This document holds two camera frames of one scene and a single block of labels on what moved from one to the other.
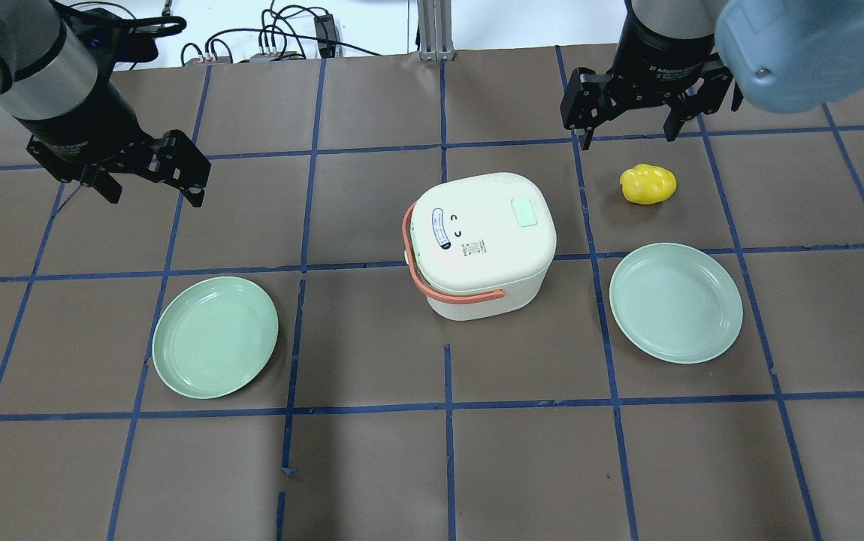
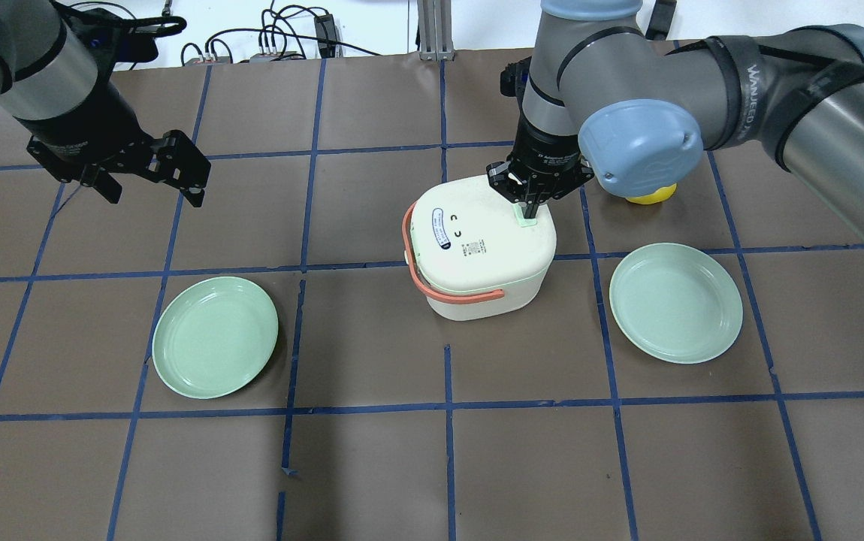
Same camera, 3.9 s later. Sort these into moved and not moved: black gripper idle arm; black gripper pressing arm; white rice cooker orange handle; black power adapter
Moved: black gripper pressing arm
Not moved: black gripper idle arm; white rice cooker orange handle; black power adapter
